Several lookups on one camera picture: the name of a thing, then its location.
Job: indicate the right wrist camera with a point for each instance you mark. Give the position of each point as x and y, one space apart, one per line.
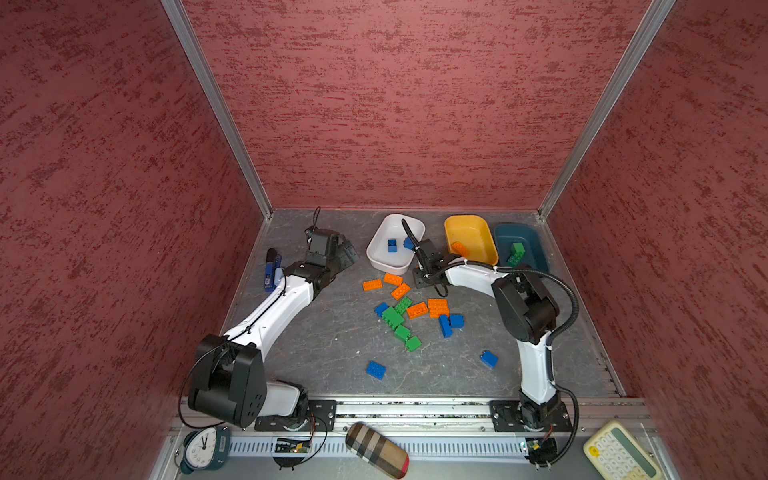
428 255

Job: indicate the aluminium rail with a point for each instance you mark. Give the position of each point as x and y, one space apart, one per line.
451 428

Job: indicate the yellow plastic bin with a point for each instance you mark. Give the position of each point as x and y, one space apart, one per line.
472 231

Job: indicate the blue lego cluster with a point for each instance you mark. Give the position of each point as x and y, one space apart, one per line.
456 321
380 309

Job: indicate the green lego small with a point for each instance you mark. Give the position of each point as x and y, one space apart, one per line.
518 250

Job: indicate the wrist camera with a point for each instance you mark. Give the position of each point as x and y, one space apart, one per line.
322 246
428 255

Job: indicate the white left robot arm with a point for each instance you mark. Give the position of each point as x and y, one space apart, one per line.
227 381

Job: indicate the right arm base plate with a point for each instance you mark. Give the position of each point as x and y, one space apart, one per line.
528 417

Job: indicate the green analog clock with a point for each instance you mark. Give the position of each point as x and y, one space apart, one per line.
205 449

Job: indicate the green lego large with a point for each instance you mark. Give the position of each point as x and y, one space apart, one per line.
392 318

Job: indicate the white plastic bin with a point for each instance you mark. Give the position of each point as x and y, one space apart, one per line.
386 251

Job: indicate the aluminium corner post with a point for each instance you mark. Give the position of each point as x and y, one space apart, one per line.
184 31
646 31

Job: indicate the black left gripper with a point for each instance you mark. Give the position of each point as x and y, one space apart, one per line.
345 260

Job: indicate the orange lego stack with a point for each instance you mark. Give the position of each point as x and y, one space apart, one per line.
438 308

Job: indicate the aluminium corner post left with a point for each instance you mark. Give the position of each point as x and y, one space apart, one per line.
184 31

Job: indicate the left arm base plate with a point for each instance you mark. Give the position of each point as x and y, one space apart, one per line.
310 415

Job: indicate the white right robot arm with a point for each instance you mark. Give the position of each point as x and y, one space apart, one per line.
528 312

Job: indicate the aluminium corner post right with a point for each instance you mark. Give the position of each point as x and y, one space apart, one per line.
646 31

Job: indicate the small light blue stapler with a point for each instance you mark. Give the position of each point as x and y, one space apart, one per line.
277 276

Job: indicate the green lego lowest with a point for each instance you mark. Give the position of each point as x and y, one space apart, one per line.
413 343

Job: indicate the yellow calculator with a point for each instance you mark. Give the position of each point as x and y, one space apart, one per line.
616 455

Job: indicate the blue lego long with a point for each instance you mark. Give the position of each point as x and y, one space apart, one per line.
445 326

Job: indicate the large blue stapler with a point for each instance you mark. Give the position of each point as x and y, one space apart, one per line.
272 260

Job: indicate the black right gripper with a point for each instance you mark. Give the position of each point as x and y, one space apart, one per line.
420 283

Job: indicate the plaid glasses case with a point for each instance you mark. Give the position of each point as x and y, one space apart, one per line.
377 450

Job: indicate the green studded lego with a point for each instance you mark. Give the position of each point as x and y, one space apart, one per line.
402 306

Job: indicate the teal plastic bin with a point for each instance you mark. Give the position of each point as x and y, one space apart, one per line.
505 235

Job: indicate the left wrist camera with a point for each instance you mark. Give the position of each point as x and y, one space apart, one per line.
322 246

